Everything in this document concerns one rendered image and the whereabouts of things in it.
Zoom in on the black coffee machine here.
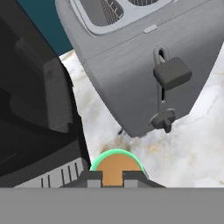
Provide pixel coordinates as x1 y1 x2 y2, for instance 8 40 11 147
0 0 92 189

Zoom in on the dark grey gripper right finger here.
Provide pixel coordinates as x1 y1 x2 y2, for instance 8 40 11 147
122 170 166 189

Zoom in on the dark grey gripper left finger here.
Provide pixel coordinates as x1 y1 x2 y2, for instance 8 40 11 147
59 170 103 189

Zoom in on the grey toaster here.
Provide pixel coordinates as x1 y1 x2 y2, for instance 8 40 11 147
54 0 224 138

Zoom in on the dark grey toaster lever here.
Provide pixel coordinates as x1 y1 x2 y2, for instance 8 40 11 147
152 56 193 92

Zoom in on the dark grey toaster knob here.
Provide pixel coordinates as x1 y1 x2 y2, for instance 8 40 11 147
149 108 178 134

